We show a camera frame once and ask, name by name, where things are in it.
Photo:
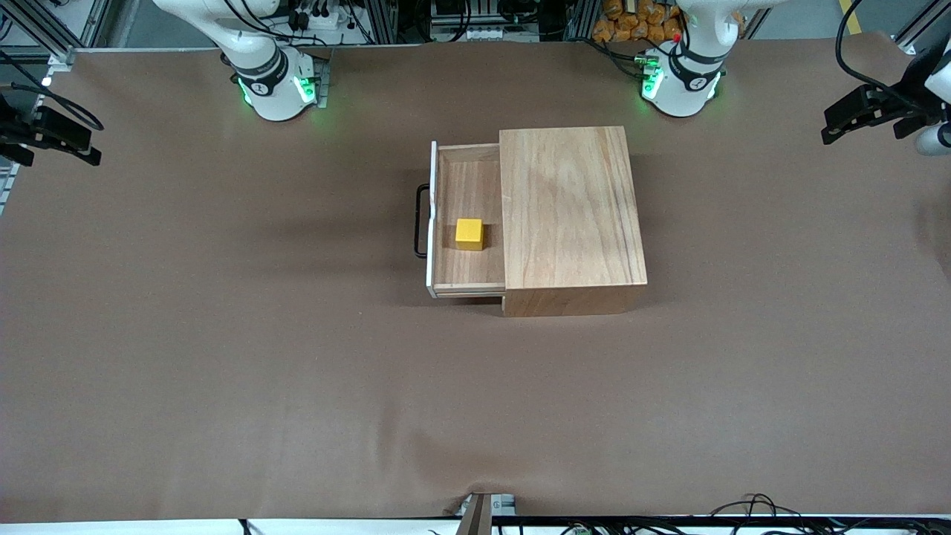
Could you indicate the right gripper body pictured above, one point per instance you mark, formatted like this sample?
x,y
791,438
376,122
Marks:
x,y
22,128

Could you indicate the yellow block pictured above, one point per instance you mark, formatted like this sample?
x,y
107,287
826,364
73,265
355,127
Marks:
x,y
469,234

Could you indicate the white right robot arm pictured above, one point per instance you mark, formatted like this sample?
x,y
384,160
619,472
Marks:
x,y
271,89

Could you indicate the wooden drawer cabinet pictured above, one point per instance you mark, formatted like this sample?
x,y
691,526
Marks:
x,y
568,208

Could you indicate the orange packaged goods pile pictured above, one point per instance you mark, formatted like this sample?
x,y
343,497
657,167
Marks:
x,y
631,26

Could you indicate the white power strip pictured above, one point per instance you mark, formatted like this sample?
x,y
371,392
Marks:
x,y
316,18

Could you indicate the grey metal equipment rack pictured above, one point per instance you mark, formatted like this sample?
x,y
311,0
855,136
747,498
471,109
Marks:
x,y
487,33

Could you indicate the brown table mat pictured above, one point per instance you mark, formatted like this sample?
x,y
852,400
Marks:
x,y
371,371

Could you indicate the aluminium frame profile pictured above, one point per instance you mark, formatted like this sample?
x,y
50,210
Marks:
x,y
917,30
63,53

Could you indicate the metal table edge bracket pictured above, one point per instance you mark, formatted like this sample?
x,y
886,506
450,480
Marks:
x,y
475,516

